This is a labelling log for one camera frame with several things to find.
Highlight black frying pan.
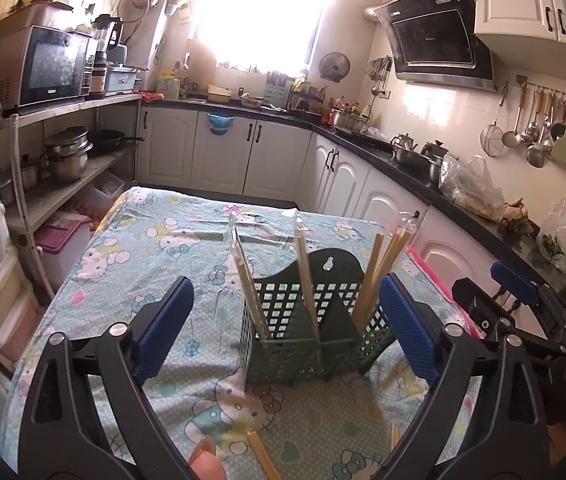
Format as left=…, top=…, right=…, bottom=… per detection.
left=85, top=129, right=146, bottom=153

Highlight black kitchen countertop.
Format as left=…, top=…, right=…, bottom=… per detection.
left=140, top=94, right=566, bottom=311

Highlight green spatula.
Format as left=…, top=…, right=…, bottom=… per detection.
left=550, top=100, right=566, bottom=166

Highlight silver microwave oven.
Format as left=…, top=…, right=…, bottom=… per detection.
left=0, top=25, right=100, bottom=112

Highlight stacked steel pots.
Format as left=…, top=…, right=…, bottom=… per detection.
left=43, top=126, right=94, bottom=183

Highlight plastic bag of greens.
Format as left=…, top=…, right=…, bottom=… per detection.
left=536, top=197, right=566, bottom=269

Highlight small steel pot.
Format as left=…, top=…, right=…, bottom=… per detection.
left=18, top=155, right=42, bottom=191

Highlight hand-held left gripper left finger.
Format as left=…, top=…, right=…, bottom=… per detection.
left=19, top=275, right=199, bottom=480

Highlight metal shelf rack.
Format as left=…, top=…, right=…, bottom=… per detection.
left=0, top=92, right=144, bottom=261

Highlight light blue cooking appliance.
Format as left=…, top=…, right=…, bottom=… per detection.
left=105, top=62, right=142, bottom=96

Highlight black blender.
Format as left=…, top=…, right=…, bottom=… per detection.
left=90, top=14, right=124, bottom=66

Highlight pink lid storage box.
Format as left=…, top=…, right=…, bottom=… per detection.
left=33, top=217, right=92, bottom=291

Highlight bright window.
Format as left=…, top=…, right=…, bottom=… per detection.
left=190, top=0, right=338, bottom=73

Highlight ginger root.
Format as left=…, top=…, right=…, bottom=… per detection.
left=503, top=197, right=532, bottom=224

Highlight steel ladle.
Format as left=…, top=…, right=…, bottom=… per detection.
left=520, top=91, right=544, bottom=146
left=526, top=92, right=556, bottom=168
left=502, top=87, right=526, bottom=147

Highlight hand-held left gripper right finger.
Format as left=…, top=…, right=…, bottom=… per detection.
left=373, top=274, right=549, bottom=480

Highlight steel kettle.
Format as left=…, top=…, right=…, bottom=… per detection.
left=420, top=140, right=452, bottom=184
left=391, top=132, right=420, bottom=157

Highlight small wall fan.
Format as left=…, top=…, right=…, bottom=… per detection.
left=318, top=51, right=351, bottom=82

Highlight blue plastic basin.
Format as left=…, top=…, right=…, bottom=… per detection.
left=206, top=112, right=236, bottom=137

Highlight clear plastic storage box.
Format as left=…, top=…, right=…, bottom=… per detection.
left=70, top=170, right=126, bottom=223

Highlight dark green plastic utensil basket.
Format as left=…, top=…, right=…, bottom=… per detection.
left=239, top=249, right=398, bottom=390

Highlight cardboard box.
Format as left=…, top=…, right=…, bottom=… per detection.
left=0, top=0, right=74, bottom=32

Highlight cartoon cat printed tablecloth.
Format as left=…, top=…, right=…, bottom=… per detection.
left=0, top=186, right=484, bottom=480

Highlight person's left hand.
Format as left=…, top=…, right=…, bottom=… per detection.
left=188, top=435, right=228, bottom=480

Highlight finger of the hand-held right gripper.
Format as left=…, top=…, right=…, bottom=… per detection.
left=450, top=277, right=566, bottom=361
left=490, top=261, right=566, bottom=341

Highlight clear plastic food bag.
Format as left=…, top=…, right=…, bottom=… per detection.
left=438, top=154, right=507, bottom=222

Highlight black range hood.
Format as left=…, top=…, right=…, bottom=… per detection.
left=363, top=0, right=496, bottom=93

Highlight group of condiment bottles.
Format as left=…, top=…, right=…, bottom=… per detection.
left=330, top=95, right=372, bottom=117

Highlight steel cooking pot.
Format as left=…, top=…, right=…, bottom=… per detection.
left=330, top=109, right=367, bottom=132

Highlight metal utensil rail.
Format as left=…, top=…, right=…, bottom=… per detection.
left=516, top=75, right=566, bottom=108

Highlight teal cutlery holder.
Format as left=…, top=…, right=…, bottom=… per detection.
left=263, top=71, right=294, bottom=108

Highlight white lower kitchen cabinets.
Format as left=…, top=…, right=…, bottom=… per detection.
left=138, top=105, right=514, bottom=291

